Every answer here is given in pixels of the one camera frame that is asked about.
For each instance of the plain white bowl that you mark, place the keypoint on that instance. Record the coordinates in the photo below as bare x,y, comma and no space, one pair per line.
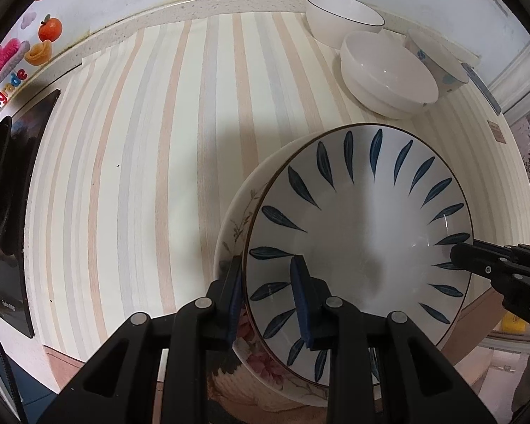
386,77

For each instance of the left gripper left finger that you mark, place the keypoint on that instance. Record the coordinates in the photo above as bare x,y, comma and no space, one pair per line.
118,384

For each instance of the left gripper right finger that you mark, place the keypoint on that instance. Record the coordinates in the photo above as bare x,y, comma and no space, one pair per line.
382,369

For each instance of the white plate pink flowers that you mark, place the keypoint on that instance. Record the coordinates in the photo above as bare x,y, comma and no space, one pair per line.
260,380

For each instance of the black gas stove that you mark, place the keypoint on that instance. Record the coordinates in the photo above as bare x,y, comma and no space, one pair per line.
19,143

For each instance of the white bowl black rim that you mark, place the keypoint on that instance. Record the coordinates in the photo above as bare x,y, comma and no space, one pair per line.
330,21

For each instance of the colourful wall stickers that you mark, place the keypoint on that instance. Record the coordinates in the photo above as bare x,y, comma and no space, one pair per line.
28,47

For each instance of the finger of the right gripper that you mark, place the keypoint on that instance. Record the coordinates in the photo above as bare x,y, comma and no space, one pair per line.
492,261

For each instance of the white bowl blue pattern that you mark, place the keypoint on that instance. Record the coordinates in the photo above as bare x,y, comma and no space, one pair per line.
444,66

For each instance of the blue smartphone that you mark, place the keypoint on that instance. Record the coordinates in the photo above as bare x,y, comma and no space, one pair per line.
478,82

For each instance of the blue leaf pattern plate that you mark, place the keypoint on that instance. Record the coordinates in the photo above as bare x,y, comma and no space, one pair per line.
374,212

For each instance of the striped cat table mat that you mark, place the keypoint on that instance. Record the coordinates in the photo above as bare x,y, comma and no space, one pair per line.
151,139

